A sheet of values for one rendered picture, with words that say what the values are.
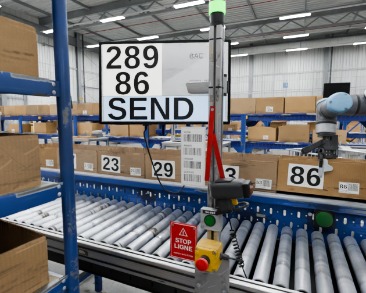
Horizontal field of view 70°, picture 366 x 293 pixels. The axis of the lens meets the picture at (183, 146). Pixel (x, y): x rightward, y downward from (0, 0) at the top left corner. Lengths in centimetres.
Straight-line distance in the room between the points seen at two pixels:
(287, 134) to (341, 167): 429
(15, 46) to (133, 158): 125
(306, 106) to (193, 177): 517
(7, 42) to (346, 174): 134
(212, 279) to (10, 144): 72
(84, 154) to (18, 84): 149
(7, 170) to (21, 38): 24
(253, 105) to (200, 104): 507
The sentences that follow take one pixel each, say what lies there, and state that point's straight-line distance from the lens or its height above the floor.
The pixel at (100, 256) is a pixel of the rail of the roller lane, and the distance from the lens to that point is 121.
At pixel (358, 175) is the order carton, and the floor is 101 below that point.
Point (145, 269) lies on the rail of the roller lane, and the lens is 109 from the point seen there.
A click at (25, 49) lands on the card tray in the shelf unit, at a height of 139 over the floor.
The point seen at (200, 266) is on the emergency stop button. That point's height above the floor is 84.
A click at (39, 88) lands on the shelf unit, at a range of 54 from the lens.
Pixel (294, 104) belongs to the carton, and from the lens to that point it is 592.
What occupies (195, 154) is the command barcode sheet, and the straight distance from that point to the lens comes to 85.
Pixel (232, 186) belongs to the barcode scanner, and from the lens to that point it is 77.
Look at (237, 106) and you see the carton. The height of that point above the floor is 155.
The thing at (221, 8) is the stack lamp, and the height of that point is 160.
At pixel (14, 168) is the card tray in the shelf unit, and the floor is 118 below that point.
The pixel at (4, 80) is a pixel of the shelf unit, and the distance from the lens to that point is 51.
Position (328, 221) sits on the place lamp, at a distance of 139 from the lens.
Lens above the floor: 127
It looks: 6 degrees down
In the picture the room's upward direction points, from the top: straight up
